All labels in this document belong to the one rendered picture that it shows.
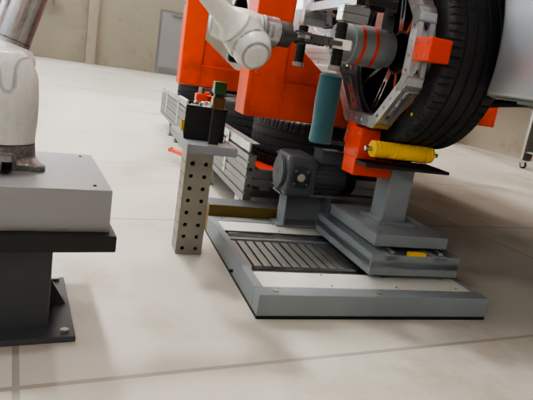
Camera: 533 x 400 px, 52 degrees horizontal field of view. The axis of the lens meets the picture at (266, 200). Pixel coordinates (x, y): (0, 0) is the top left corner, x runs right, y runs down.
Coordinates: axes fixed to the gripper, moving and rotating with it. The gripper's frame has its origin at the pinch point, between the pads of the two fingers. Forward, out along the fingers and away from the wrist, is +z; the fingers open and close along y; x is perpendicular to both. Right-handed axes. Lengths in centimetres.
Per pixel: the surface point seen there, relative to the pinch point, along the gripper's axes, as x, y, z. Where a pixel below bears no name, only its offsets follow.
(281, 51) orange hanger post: -3, -60, 2
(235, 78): -22, -253, 31
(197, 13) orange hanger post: 21, -253, -4
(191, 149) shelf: -40, -11, -40
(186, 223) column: -71, -30, -35
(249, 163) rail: -53, -70, -2
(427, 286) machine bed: -75, 13, 44
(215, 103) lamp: -24.0, -10.2, -34.4
